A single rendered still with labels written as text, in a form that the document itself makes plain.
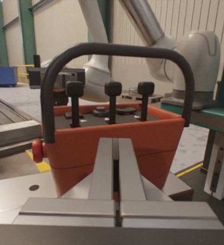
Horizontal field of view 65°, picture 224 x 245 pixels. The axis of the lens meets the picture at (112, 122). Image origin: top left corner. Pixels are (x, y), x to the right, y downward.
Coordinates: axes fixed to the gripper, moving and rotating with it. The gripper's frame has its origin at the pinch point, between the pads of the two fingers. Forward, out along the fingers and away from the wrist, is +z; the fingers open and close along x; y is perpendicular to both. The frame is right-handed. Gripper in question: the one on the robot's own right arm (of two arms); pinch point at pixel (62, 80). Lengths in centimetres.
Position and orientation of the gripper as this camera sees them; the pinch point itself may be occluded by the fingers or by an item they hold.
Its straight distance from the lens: 36.8
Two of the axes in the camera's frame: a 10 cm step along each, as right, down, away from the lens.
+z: 3.7, 2.7, -8.9
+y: 0.3, -9.6, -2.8
